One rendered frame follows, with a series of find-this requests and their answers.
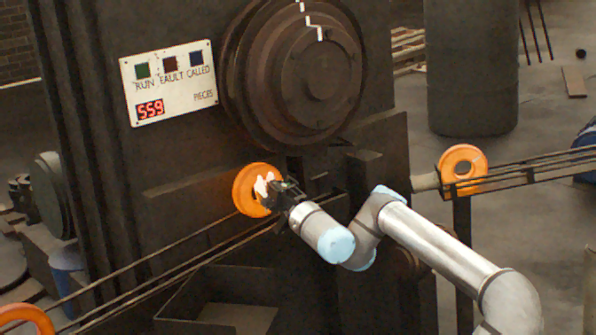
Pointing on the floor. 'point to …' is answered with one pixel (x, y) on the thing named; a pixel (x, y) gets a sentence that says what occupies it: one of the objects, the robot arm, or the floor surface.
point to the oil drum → (472, 66)
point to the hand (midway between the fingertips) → (257, 183)
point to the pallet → (19, 206)
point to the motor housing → (416, 290)
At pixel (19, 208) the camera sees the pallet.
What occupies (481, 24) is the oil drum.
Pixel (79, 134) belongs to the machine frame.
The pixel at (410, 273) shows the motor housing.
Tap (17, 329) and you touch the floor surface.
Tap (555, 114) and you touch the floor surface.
